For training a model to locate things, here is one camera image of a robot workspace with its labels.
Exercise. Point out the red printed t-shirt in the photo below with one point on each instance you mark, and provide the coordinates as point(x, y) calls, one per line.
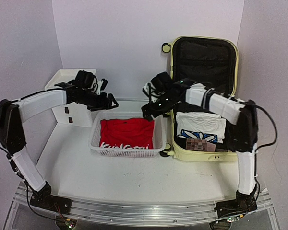
point(133, 133)

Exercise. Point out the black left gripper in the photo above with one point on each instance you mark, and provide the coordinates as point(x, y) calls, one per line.
point(110, 97)

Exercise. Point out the white blue-print t-shirt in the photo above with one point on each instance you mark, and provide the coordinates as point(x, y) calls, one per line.
point(201, 125)

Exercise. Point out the brown eyeshadow palette box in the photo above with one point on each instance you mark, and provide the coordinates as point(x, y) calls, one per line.
point(199, 145)

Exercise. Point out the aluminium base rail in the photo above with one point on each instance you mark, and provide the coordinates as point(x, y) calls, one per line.
point(142, 214)

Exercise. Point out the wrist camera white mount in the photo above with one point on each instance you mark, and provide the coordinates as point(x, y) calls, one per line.
point(150, 92)
point(99, 86)

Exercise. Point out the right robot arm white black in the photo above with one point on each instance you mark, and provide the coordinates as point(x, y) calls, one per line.
point(241, 133)

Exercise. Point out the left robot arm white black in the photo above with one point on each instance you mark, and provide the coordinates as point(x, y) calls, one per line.
point(84, 89)

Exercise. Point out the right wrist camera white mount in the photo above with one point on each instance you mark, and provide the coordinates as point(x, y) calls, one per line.
point(150, 92)

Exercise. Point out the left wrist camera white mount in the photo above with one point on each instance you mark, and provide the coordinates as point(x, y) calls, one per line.
point(99, 86)

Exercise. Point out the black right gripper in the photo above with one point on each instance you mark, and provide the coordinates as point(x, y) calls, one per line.
point(146, 112)

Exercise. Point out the white perforated plastic basket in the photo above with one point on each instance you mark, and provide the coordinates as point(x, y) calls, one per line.
point(159, 136)

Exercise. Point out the pale yellow hard-shell suitcase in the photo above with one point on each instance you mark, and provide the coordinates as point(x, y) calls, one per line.
point(212, 61)

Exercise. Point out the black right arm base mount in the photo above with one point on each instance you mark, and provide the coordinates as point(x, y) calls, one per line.
point(241, 205)

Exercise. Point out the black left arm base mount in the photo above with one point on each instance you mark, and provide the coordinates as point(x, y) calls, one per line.
point(44, 199)

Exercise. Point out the white three-drawer storage cabinet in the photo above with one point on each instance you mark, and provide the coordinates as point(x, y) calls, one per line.
point(71, 114)

